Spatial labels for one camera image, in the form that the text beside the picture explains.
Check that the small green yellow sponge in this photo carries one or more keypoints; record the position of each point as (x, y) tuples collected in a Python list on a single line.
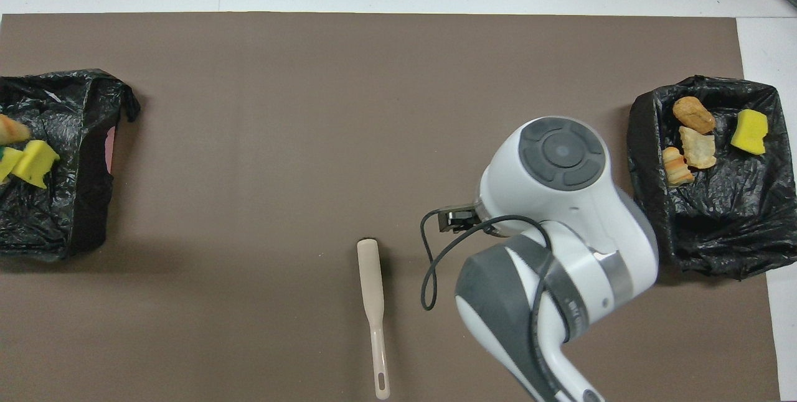
[(7, 165)]

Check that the brown bread roll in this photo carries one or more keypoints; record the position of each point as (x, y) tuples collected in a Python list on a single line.
[(694, 114)]

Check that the small striped bread piece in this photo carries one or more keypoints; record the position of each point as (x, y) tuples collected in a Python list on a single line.
[(676, 168)]

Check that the brown paper table mat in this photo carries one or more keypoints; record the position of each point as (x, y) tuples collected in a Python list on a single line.
[(311, 140)]

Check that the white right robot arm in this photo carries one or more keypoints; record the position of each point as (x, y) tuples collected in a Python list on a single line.
[(560, 203)]

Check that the thick green yellow sponge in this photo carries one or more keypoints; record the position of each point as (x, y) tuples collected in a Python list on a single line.
[(749, 131)]

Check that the curled yellow sponge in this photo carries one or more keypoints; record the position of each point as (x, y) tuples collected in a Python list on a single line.
[(37, 162)]

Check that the black bag lined pink bin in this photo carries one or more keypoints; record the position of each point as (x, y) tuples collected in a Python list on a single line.
[(62, 215)]

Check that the beige hand brush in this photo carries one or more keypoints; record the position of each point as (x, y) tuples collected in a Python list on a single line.
[(372, 290)]

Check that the large striped croissant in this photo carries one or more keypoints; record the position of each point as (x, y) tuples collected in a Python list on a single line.
[(12, 130)]

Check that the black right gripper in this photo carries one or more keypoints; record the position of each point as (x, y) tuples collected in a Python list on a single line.
[(473, 218)]

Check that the pale bread chunk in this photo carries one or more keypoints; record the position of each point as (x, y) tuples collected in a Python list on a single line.
[(698, 148)]

